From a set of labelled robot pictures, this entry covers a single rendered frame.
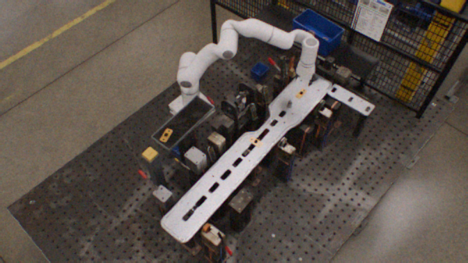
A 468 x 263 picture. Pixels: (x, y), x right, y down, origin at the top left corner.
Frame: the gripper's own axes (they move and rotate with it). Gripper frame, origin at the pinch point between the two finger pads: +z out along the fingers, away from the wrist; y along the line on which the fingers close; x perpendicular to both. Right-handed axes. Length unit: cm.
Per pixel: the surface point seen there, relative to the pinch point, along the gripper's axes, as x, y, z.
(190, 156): -82, -18, 1
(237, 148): -57, -6, 12
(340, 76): 23.3, 13.6, 7.8
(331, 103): 6.7, 18.6, 14.3
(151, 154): -96, -33, -4
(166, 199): -107, -13, 6
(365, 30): 54, 10, -7
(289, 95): -6.2, -4.8, 12.3
